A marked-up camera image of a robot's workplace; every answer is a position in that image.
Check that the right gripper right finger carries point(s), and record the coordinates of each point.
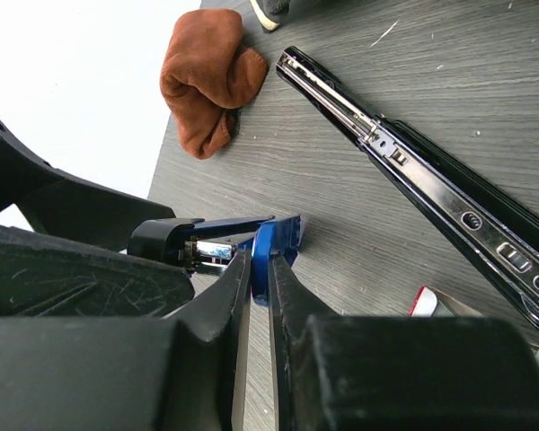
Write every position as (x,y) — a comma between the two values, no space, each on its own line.
(334,372)

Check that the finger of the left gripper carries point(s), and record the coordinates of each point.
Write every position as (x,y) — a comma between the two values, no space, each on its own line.
(57,203)
(42,275)

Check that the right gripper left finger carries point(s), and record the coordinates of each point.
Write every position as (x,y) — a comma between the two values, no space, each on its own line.
(184,372)

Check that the red white staples box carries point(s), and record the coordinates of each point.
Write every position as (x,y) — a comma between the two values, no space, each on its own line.
(433,303)

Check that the blue stapler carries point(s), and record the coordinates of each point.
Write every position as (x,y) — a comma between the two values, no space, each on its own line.
(207,247)

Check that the brown folded cloth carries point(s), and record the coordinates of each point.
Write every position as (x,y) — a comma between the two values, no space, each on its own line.
(208,74)

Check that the black floral plush blanket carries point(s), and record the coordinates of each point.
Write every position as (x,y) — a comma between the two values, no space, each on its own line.
(270,13)

